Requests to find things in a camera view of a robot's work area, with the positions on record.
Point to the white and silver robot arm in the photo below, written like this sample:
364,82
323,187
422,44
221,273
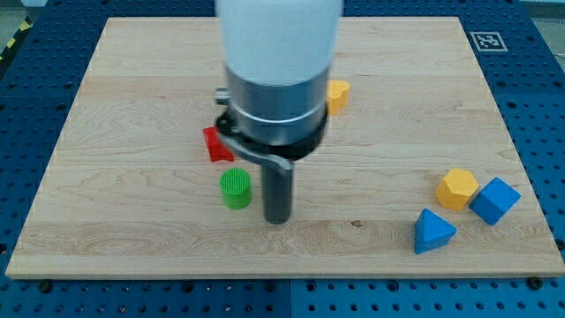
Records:
277,56

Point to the dark cylindrical pointer tool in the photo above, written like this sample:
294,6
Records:
277,191

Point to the green cylinder block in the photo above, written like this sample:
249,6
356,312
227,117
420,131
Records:
236,188

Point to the red arch block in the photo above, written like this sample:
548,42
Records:
216,150

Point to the yellow heart block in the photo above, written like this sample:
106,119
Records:
337,95

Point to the wooden board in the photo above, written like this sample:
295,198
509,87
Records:
130,193

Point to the blue triangle block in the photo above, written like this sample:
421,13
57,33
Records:
431,232

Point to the yellow hexagon block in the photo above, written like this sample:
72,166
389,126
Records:
456,189

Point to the blue cube block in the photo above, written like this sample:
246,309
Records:
494,201

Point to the white fiducial marker tag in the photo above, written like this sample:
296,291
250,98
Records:
487,41

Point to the black yellow hazard tape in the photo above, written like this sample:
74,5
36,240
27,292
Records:
16,41

